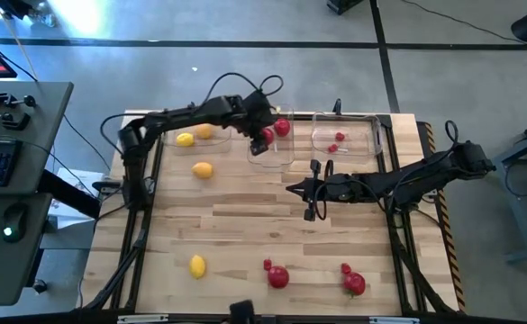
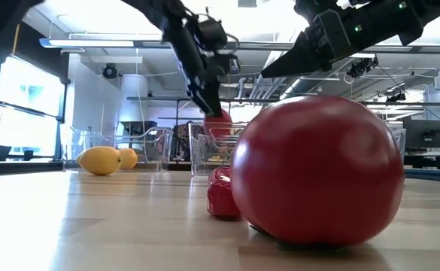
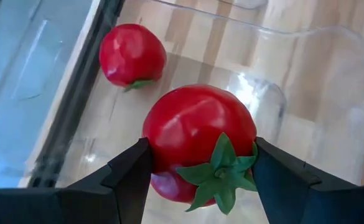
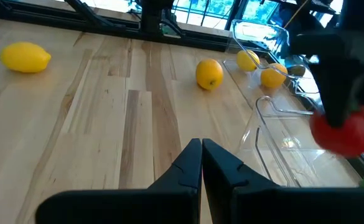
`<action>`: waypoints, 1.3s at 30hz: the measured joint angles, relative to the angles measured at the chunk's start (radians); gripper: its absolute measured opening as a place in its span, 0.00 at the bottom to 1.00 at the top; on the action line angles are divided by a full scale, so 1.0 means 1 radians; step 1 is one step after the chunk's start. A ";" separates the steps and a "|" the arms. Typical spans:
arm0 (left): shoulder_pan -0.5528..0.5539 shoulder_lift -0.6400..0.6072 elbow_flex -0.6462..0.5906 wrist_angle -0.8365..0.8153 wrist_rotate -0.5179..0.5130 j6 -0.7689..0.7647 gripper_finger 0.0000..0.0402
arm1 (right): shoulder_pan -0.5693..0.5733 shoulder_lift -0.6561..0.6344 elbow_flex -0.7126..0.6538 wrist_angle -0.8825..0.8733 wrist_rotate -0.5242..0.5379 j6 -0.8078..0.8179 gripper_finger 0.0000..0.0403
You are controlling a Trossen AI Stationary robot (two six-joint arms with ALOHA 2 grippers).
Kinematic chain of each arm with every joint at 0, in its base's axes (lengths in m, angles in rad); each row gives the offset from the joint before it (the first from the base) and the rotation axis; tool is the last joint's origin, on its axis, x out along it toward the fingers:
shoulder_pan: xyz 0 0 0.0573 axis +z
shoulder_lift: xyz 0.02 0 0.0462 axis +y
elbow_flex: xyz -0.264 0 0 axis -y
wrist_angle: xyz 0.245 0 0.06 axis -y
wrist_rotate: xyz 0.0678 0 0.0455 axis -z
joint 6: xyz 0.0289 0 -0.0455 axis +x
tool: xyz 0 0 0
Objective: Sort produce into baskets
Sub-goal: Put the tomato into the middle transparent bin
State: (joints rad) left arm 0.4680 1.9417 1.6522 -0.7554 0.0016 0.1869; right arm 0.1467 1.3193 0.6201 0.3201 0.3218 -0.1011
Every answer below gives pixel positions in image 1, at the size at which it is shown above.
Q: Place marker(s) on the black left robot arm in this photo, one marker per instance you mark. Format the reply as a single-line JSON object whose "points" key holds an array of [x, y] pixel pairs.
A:
{"points": [[177, 118]]}

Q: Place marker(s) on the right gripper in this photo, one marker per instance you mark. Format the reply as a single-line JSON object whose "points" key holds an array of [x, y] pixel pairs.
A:
{"points": [[339, 189]]}

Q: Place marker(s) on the grey desk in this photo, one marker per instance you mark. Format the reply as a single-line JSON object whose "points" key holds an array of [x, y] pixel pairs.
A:
{"points": [[2, 270]]}

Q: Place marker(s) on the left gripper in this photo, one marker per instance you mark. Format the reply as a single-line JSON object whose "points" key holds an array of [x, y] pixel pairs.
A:
{"points": [[258, 112]]}

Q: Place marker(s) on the black table frame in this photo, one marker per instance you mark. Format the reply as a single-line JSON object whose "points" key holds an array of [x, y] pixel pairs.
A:
{"points": [[399, 256]]}

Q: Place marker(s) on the black table clamp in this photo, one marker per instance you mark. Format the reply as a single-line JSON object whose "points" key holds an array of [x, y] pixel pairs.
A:
{"points": [[193, 108], [337, 105]]}

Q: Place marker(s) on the black computer tower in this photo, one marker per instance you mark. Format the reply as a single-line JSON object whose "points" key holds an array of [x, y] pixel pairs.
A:
{"points": [[344, 5]]}

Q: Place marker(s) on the black desk clamp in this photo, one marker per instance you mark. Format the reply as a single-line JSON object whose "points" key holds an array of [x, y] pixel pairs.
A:
{"points": [[15, 121], [8, 100]]}

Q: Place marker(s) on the black caster knob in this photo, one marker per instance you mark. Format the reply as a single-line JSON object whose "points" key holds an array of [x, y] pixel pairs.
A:
{"points": [[40, 286]]}

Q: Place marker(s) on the bright yellow lemon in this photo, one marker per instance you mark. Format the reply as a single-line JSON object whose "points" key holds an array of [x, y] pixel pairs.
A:
{"points": [[197, 267], [185, 139]]}

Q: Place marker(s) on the white paper sheets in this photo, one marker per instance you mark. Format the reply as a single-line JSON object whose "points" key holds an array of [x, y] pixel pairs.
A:
{"points": [[80, 180]]}

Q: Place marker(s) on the black yellow hazard strip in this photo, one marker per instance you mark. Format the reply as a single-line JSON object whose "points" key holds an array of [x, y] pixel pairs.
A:
{"points": [[447, 234]]}

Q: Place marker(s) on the blue-grey cart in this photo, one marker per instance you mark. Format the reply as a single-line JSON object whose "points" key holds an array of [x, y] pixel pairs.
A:
{"points": [[522, 157]]}

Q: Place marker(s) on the clear plastic bin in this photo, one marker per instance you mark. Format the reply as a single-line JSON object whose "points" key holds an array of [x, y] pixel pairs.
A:
{"points": [[362, 135], [276, 155], [218, 146]]}

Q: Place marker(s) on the thin tan rod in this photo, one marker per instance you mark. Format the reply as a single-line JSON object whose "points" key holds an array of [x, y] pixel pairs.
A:
{"points": [[20, 49]]}

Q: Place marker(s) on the black computer mouse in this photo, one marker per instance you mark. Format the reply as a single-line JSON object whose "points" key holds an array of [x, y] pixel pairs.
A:
{"points": [[14, 222]]}

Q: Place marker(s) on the black desk leg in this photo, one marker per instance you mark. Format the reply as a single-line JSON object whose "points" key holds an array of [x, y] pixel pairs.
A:
{"points": [[69, 195]]}

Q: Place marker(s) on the silver metal bracket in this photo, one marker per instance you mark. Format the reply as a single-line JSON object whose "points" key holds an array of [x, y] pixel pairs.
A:
{"points": [[142, 318], [393, 320]]}

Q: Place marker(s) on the red tomato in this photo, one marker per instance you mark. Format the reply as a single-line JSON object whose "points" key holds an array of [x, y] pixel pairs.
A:
{"points": [[269, 136], [278, 276], [354, 283], [282, 127]]}

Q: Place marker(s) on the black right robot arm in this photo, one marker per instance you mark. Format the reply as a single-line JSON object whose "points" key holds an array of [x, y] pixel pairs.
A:
{"points": [[425, 173]]}

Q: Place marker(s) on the orange-yellow lemon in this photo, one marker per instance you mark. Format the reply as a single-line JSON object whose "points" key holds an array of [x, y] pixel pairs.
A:
{"points": [[204, 131], [202, 170]]}

